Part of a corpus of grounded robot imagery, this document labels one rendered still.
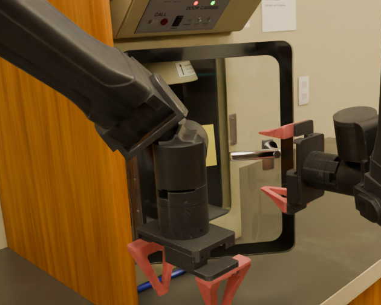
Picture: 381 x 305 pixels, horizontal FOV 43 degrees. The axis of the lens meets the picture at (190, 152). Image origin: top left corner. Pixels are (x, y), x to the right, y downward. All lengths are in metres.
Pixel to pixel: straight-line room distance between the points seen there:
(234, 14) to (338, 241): 0.55
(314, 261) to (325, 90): 1.26
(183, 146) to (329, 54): 1.76
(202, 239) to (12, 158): 0.65
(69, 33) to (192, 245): 0.25
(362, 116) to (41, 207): 0.65
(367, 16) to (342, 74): 0.34
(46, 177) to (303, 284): 0.53
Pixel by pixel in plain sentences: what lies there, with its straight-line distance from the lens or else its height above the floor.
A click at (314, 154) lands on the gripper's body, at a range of 0.75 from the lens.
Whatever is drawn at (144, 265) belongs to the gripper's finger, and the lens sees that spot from 0.60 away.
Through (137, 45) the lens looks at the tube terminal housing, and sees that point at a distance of 0.89.
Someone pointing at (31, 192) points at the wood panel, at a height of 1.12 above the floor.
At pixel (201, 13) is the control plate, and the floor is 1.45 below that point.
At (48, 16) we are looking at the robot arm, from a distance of 0.39.
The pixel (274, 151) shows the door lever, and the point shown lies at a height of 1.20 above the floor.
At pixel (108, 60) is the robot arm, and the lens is 0.44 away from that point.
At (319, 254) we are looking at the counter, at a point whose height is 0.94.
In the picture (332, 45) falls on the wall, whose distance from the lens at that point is 2.23.
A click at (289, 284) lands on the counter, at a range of 0.96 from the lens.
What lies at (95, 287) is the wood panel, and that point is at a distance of 0.92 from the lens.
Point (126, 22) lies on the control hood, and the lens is 0.82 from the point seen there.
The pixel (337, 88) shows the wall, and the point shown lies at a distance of 2.28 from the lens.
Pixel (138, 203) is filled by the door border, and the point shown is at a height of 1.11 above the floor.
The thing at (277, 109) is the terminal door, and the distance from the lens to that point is 0.88.
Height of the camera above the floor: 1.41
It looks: 14 degrees down
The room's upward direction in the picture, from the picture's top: 4 degrees counter-clockwise
